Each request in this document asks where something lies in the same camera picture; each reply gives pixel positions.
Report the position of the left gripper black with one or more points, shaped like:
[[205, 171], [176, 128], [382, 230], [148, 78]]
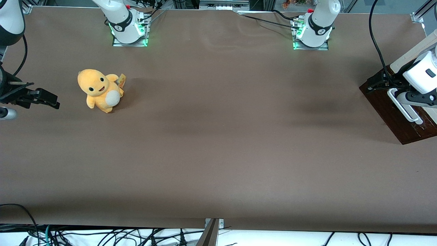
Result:
[[380, 81]]

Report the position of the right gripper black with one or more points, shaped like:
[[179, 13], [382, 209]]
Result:
[[7, 89]]

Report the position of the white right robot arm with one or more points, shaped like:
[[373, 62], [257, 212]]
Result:
[[121, 20]]

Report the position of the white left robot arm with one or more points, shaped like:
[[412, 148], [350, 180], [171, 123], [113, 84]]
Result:
[[319, 24]]

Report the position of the yellow plush toy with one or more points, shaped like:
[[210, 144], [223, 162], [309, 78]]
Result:
[[99, 90]]

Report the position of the small orange figure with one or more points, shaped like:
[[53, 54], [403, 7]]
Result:
[[285, 4]]

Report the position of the grey metal equipment box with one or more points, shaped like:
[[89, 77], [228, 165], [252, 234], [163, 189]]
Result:
[[223, 4]]

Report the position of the large table cover sheet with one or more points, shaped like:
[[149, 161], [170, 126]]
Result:
[[205, 153]]

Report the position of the left wrist grey camera box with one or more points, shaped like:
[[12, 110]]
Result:
[[414, 98]]

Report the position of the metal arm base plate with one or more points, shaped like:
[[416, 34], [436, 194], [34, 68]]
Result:
[[136, 44], [322, 47]]

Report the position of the aluminium corner bracket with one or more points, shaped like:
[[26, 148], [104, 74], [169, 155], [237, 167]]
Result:
[[26, 8], [417, 17]]

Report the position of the aluminium frame profile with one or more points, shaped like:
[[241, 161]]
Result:
[[426, 8]]

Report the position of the silver bracket plate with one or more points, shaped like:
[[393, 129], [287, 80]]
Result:
[[221, 222]]

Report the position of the grey camera mount bar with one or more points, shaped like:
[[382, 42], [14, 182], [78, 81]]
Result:
[[208, 235]]

